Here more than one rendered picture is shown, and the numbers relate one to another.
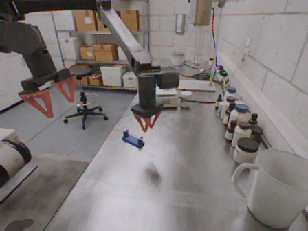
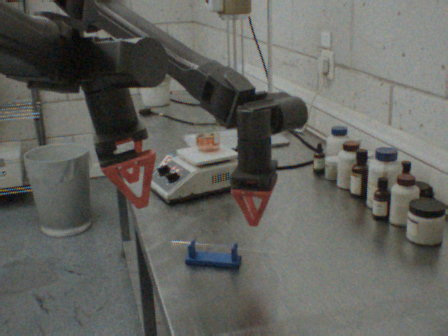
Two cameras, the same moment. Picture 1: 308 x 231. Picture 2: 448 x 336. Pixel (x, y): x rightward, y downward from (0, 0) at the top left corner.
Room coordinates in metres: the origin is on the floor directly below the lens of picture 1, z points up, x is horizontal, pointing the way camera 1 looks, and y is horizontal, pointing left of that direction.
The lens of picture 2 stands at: (-0.24, 0.43, 1.24)
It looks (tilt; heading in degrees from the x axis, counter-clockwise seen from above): 19 degrees down; 336
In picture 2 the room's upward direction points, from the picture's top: 2 degrees counter-clockwise
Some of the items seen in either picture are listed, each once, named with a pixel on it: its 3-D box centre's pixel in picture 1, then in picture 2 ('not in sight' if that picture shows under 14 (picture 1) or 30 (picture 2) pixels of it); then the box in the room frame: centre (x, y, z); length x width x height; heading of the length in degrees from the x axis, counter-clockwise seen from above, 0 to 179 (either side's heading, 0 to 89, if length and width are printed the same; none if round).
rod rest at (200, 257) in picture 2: (133, 137); (213, 252); (0.61, 0.09, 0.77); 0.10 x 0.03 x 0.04; 52
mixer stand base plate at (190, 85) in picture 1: (193, 84); (234, 139); (1.30, -0.28, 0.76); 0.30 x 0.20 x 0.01; 81
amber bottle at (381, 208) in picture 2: (231, 130); (381, 197); (0.63, -0.31, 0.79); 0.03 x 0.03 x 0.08
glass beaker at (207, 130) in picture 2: not in sight; (206, 135); (0.99, -0.06, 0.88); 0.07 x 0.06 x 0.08; 66
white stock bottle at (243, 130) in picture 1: (241, 135); (404, 199); (0.58, -0.33, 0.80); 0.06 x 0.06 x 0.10
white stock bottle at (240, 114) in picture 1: (238, 120); (384, 178); (0.67, -0.35, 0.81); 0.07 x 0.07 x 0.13
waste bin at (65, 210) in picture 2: not in sight; (61, 190); (2.62, 0.12, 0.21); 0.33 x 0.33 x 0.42
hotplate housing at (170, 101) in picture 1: (160, 97); (198, 172); (0.98, -0.03, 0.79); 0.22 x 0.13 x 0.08; 94
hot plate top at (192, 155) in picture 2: (164, 90); (207, 153); (0.98, -0.06, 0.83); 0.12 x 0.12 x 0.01; 4
